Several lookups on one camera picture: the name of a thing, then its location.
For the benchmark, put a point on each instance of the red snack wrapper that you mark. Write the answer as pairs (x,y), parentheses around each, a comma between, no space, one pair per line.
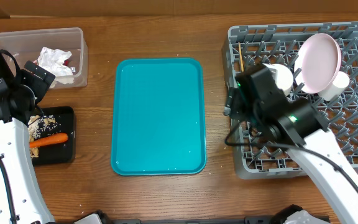
(66,62)

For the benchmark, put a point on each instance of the teal serving tray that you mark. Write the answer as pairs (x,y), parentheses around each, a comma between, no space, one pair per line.
(158,124)

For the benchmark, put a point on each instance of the large pink plate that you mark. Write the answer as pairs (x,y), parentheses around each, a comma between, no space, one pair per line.
(319,61)

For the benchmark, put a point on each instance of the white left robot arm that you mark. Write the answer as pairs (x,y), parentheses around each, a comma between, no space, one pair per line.
(20,92)

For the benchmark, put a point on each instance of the orange carrot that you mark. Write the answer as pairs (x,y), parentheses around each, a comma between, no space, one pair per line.
(49,140)

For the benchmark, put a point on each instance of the rice and peanut scraps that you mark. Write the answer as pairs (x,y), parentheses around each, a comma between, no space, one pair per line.
(41,126)

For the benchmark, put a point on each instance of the black waste tray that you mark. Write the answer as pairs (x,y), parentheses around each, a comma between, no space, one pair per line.
(57,153)

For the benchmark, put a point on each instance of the grey dishwasher rack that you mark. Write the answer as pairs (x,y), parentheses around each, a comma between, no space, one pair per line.
(280,43)

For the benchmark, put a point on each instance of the clear plastic bin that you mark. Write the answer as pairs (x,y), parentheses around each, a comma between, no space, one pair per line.
(27,45)

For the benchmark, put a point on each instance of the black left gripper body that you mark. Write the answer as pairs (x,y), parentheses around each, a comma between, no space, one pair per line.
(38,87)

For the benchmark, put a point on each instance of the pale green bowl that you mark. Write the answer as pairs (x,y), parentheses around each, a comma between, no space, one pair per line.
(282,75)

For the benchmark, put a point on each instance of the white napkin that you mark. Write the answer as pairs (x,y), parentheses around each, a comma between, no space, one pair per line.
(53,61)

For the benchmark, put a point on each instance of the white cup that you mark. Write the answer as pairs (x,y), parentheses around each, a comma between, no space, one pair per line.
(340,83)

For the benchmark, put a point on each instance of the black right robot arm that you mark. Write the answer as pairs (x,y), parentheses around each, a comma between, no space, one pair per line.
(298,128)

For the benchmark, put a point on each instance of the wooden chopstick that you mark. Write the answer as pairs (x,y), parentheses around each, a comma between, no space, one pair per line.
(241,62)

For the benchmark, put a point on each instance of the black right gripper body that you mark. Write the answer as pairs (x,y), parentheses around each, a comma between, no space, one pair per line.
(240,106)

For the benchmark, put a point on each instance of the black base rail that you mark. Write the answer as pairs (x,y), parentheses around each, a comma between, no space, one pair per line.
(291,214)

